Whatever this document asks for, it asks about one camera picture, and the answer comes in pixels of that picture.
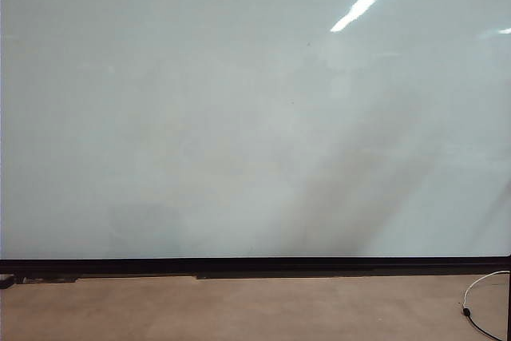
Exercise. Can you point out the black whiteboard stand post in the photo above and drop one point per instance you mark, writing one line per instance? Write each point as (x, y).
(509, 301)

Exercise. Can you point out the white whiteboard with black frame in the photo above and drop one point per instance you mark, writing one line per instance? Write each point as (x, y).
(239, 117)

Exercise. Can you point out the black whiteboard pen tray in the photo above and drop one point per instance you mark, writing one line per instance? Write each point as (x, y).
(52, 278)
(319, 273)

